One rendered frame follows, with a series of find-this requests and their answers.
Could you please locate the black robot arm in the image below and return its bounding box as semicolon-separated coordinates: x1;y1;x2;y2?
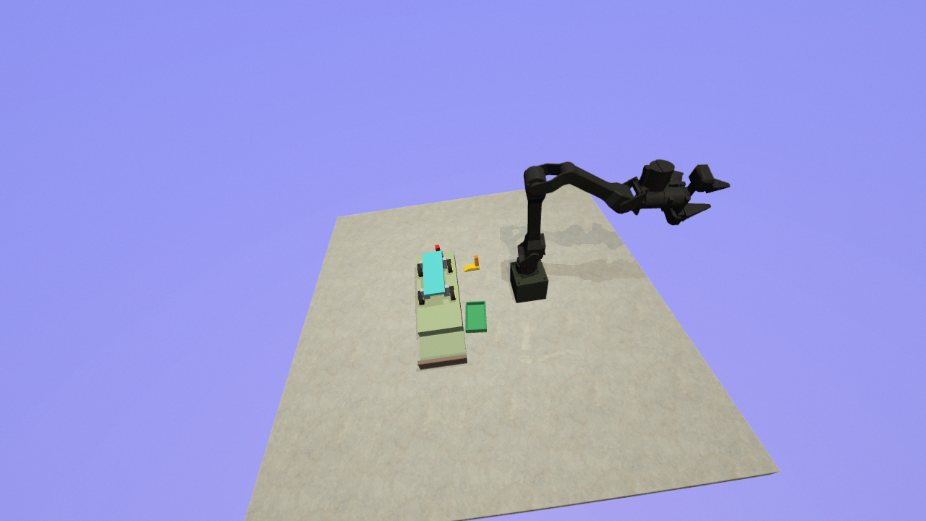
515;159;686;278

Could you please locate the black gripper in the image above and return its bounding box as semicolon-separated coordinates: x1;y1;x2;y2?
659;164;731;225

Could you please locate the green tray floor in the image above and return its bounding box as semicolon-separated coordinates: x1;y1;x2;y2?
467;305;485;329

